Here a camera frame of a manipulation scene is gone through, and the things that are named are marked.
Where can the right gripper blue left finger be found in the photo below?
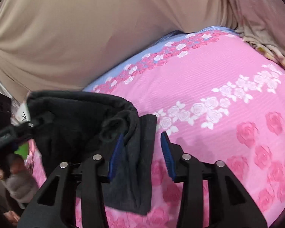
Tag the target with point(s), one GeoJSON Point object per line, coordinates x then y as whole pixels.
{"type": "Point", "coordinates": [115, 157]}

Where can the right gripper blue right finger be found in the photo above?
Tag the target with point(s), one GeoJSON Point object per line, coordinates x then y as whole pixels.
{"type": "Point", "coordinates": [166, 148]}

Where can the dark grey pants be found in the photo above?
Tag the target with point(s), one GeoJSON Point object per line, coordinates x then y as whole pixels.
{"type": "Point", "coordinates": [86, 122]}

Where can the person's left hand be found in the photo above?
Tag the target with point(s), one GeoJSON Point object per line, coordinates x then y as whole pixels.
{"type": "Point", "coordinates": [20, 183]}

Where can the white cartoon pillow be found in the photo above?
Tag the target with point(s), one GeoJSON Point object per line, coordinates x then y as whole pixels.
{"type": "Point", "coordinates": [19, 112]}

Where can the pink rose bed sheet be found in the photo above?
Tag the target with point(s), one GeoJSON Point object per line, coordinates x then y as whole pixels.
{"type": "Point", "coordinates": [219, 99]}

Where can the pale fleece blanket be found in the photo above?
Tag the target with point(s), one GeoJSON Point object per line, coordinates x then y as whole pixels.
{"type": "Point", "coordinates": [261, 24]}

